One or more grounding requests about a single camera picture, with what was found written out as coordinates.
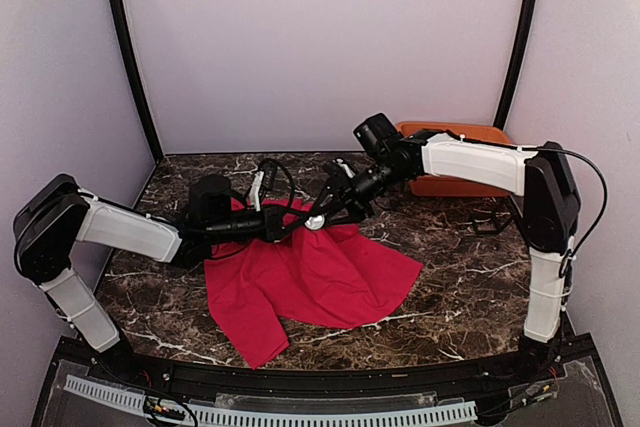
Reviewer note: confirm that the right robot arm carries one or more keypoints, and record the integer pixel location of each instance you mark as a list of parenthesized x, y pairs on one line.
[(540, 175)]

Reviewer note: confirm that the left black frame post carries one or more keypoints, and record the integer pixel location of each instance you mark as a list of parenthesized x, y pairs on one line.
[(128, 56)]

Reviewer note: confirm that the blue portrait round brooch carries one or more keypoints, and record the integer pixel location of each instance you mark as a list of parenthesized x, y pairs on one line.
[(315, 223)]

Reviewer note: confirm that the red t-shirt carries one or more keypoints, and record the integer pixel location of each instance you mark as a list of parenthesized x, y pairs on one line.
[(334, 278)]

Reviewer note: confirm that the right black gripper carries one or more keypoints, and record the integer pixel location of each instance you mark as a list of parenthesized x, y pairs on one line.
[(351, 198)]

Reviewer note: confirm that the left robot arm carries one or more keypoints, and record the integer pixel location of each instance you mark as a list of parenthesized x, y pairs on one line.
[(62, 214)]

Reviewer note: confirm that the white slotted cable duct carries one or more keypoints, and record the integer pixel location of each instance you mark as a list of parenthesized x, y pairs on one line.
[(246, 410)]

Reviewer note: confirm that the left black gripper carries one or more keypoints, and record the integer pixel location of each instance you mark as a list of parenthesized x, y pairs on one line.
[(273, 228)]

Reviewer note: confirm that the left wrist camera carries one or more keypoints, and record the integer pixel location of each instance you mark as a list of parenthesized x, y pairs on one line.
[(263, 181)]

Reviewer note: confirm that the black frame post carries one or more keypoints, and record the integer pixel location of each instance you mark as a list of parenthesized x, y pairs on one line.
[(515, 64), (128, 56)]

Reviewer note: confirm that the right black frame post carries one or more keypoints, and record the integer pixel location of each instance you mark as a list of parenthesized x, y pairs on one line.
[(515, 64)]

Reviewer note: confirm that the black front rail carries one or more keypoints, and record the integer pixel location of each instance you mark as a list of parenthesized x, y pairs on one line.
[(494, 380)]

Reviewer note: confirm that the orange plastic basin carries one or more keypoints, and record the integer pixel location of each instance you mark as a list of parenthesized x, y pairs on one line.
[(465, 160)]

